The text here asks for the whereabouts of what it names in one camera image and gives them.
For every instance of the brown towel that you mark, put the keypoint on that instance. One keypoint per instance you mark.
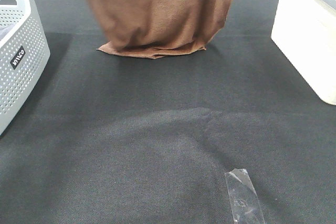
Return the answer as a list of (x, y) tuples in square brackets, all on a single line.
[(157, 28)]

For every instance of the grey towel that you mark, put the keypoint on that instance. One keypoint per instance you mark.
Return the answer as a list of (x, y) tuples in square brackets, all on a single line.
[(5, 30)]

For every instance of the black table cloth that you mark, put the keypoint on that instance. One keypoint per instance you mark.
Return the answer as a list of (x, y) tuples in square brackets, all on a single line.
[(108, 139)]

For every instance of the clear tape strip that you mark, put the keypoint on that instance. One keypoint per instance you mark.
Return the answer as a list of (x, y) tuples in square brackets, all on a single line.
[(243, 199)]

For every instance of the grey perforated laundry basket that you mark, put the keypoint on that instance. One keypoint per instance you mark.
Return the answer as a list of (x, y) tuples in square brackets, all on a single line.
[(24, 55)]

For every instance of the white storage box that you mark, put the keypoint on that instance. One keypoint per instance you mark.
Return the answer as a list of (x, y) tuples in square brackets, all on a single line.
[(304, 31)]

